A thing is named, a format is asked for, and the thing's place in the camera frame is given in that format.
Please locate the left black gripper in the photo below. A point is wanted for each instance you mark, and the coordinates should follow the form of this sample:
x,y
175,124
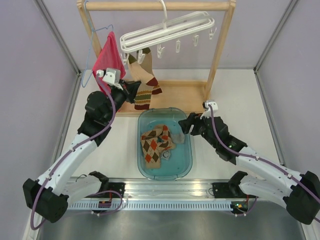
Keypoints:
x,y
130,89

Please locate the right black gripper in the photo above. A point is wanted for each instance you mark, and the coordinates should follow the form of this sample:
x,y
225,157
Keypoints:
x,y
186,124

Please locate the cream striped sock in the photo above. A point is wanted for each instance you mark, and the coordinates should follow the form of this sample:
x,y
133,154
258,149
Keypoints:
x,y
143,96
147,65

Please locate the grey ankle sock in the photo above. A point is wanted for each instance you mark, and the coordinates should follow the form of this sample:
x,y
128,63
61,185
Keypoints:
x,y
165,155
178,138

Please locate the argyle patterned sock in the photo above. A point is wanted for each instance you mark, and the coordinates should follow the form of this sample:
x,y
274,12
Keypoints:
x,y
163,134

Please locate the white clip sock hanger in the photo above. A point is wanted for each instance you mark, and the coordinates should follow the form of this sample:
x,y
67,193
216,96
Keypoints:
x,y
168,30

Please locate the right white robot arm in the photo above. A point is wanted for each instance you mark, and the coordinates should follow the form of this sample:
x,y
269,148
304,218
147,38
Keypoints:
x,y
231,149

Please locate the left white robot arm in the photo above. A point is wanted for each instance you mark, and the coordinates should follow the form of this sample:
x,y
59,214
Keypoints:
x,y
50,194

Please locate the wooden clothes rack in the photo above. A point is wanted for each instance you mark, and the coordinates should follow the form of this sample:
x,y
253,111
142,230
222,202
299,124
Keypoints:
x,y
185,95

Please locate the red mesh cloth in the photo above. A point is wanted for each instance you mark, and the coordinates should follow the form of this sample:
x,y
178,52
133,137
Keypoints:
x,y
109,57

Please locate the blue translucent plastic bin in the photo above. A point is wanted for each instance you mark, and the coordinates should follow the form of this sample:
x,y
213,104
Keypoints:
x,y
181,159

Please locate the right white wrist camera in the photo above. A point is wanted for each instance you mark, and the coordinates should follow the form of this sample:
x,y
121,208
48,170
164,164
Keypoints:
x,y
210,107

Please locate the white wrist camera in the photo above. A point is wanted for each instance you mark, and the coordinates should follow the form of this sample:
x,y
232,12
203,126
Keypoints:
x,y
210,107
110,76

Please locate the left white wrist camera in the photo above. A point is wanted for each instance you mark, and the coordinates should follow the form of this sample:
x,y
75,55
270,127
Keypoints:
x,y
110,76

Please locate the aluminium mounting rail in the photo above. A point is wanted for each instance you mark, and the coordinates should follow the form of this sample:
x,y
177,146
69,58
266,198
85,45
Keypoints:
x,y
165,190

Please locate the blue wire hanger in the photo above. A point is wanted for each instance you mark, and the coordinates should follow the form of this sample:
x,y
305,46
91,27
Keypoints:
x,y
92,34

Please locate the left aluminium frame post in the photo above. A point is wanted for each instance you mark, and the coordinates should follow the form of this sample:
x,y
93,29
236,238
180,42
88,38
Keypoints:
x,y
56,34

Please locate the aluminium frame post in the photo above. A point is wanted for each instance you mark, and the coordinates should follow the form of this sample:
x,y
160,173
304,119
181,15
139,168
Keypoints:
x,y
281,23
56,34

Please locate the slotted cable duct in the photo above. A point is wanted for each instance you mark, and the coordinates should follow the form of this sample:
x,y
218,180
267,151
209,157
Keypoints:
x,y
152,205

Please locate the right aluminium frame post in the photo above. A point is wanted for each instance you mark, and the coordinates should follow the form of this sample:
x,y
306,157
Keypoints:
x,y
281,23

